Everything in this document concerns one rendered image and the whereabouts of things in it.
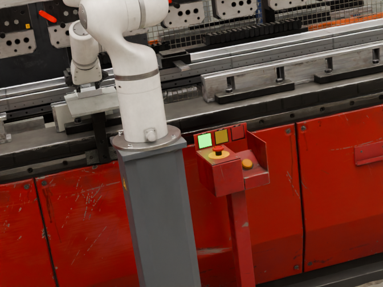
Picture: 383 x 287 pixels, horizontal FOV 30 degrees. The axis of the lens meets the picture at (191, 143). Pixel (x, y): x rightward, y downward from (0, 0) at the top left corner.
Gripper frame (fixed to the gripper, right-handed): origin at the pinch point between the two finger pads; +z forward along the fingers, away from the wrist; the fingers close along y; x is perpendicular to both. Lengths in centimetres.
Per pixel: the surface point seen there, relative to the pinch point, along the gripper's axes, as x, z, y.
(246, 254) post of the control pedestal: 63, 30, -42
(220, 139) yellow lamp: 28.6, 4.7, -40.5
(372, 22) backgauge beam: -25, 26, -129
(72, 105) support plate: 9.2, -4.7, 6.8
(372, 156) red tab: 37, 29, -103
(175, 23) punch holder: -12.2, -11.8, -34.8
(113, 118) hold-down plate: 9.4, 7.8, -6.9
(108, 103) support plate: 14.1, -8.9, -4.5
